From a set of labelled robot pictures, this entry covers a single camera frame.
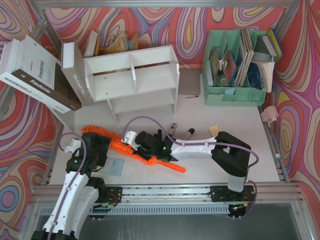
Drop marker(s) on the books behind shelf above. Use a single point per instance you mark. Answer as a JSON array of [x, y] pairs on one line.
[[119, 44]]

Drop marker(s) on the grey hardcover book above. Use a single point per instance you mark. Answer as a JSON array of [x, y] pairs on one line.
[[73, 67]]

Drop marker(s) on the orange microfiber duster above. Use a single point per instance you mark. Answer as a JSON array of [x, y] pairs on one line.
[[117, 145]]

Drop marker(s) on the light blue calculator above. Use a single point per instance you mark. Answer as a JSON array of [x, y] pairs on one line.
[[113, 167]]

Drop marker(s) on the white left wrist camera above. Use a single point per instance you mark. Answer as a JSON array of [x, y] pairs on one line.
[[75, 144]]

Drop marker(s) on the books in organizer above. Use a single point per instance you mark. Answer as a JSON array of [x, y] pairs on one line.
[[267, 54]]

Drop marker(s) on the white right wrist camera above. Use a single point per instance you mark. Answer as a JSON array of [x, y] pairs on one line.
[[130, 139]]

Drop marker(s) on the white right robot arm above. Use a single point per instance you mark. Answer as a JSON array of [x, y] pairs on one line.
[[229, 152]]

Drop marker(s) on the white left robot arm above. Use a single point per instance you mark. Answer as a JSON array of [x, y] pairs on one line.
[[80, 189]]

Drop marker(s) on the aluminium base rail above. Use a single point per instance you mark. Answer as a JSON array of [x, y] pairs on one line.
[[166, 194]]

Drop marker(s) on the white Fredonia book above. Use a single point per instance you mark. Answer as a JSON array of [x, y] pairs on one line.
[[28, 67]]

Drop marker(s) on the pink plastic object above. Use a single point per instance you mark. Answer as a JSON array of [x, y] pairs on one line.
[[269, 115]]

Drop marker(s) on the tan sticky note pad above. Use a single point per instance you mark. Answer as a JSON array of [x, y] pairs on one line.
[[214, 130]]

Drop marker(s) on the green plastic desk organizer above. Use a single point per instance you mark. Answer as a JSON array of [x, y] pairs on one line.
[[232, 95]]

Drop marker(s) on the white wooden bookshelf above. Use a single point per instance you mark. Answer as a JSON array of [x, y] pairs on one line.
[[134, 80]]

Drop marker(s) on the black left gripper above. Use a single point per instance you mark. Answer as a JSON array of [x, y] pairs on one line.
[[99, 140]]

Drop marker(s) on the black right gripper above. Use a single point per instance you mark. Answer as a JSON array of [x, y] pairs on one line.
[[140, 146]]

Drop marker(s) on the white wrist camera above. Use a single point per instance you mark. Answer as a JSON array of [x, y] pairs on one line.
[[130, 139], [75, 144]]

